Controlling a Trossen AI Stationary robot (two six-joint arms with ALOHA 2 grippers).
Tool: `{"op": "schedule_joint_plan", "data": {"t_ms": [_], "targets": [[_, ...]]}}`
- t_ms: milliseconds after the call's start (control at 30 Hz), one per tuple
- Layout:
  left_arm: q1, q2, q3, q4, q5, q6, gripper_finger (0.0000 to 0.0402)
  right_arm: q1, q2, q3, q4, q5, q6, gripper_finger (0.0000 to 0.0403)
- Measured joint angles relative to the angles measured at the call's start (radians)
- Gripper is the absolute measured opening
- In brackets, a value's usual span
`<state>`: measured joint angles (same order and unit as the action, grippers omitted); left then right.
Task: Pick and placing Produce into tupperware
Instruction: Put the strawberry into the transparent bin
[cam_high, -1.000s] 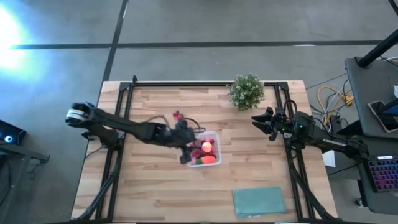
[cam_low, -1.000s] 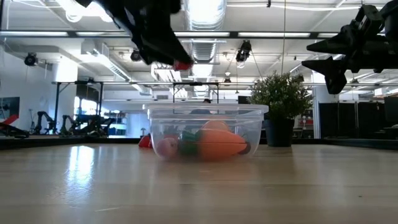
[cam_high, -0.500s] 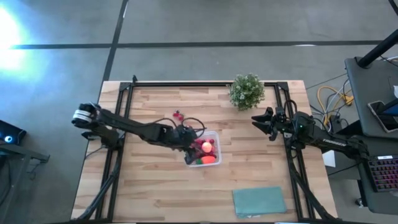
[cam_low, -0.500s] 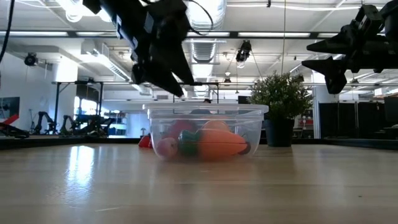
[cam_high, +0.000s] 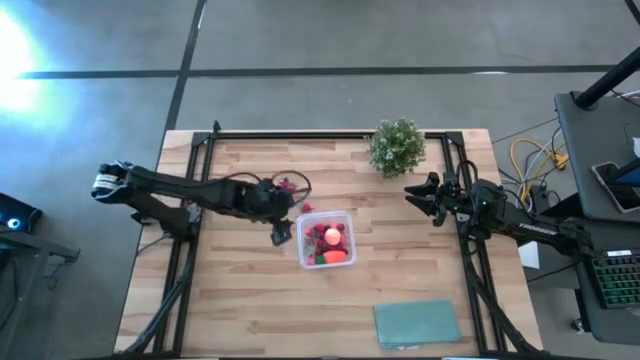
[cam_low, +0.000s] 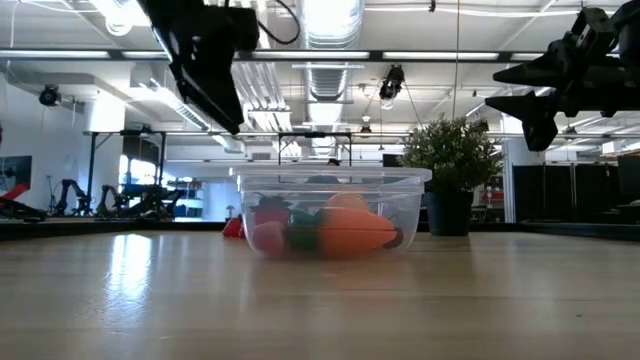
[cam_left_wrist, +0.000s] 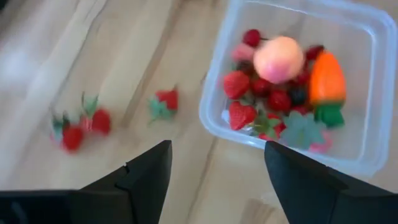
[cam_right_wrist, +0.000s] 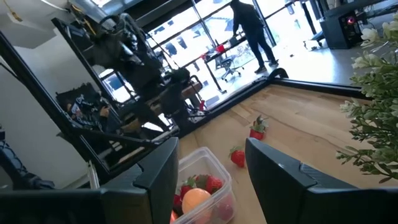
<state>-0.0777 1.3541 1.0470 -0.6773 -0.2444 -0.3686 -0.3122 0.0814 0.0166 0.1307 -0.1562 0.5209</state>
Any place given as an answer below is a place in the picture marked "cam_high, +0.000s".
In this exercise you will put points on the pink orange toy peach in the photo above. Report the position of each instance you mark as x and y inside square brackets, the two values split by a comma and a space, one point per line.
[332, 236]

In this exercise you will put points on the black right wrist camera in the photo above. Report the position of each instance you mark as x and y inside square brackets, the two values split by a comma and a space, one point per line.
[451, 186]

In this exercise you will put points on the thick black pole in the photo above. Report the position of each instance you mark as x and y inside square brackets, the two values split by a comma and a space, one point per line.
[605, 80]

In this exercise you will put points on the dark grey desk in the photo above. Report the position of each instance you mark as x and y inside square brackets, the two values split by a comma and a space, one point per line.
[600, 327]

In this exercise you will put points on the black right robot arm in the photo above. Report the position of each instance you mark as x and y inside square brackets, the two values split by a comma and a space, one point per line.
[535, 230]

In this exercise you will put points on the white paper sheet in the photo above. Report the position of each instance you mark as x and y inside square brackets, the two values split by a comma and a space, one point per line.
[530, 255]

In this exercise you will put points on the clear plastic tupperware container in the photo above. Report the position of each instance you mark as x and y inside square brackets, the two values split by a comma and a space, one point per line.
[348, 220]

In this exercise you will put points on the black power brick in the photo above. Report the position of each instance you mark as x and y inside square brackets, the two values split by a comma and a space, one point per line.
[539, 197]

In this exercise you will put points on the backlit black keyboard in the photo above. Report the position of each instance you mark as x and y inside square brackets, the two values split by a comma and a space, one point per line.
[617, 277]

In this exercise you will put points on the dark red round berry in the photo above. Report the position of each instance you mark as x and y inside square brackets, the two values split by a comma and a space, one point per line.
[320, 245]

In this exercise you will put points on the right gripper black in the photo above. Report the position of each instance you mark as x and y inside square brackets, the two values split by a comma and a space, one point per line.
[457, 209]

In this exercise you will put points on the teal folded cloth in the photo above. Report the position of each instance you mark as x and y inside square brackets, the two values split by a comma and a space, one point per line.
[417, 324]

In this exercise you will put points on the black aluminium table frame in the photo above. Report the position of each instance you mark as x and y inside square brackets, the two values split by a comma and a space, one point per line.
[325, 135]

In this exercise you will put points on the red cherry green stem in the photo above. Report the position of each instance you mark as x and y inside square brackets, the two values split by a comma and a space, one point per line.
[340, 226]

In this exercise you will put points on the green potted plant black pot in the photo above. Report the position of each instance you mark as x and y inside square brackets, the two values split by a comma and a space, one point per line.
[396, 147]

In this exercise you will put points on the orange carrot green top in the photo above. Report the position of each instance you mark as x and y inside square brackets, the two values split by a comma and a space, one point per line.
[335, 257]

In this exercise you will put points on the grey side stand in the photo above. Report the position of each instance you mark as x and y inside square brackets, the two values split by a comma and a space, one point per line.
[30, 245]

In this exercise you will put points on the smartphone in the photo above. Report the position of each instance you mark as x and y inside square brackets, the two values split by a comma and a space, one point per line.
[617, 197]

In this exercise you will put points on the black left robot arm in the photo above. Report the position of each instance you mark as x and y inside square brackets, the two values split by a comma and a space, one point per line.
[200, 187]

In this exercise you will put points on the black device blue light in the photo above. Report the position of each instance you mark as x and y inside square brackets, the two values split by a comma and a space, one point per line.
[25, 212]

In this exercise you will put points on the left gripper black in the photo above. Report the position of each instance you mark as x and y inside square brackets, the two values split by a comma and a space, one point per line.
[272, 202]

